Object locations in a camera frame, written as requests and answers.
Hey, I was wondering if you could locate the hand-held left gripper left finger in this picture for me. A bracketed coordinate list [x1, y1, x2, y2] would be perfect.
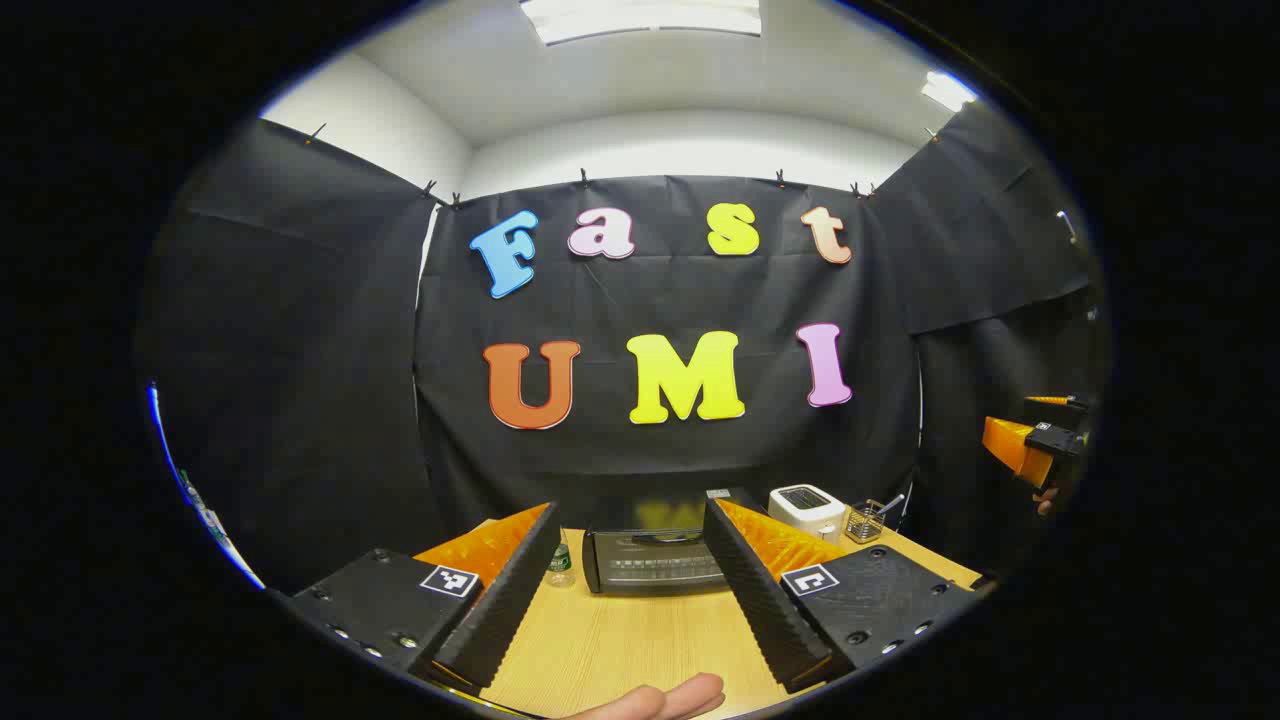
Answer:
[288, 502, 562, 693]

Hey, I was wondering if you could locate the ceiling light panel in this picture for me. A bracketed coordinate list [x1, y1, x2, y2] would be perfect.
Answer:
[920, 70, 978, 112]
[520, 0, 763, 46]

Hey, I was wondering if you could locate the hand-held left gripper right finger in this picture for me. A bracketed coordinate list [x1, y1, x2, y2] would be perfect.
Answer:
[702, 497, 979, 695]

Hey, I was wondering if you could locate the black backdrop cloth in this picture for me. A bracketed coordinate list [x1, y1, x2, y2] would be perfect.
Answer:
[140, 100, 1106, 591]

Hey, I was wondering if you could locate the white toaster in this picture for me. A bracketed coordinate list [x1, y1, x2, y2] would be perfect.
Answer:
[768, 484, 847, 544]

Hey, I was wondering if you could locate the black electric oven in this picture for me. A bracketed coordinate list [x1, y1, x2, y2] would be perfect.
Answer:
[583, 487, 766, 596]

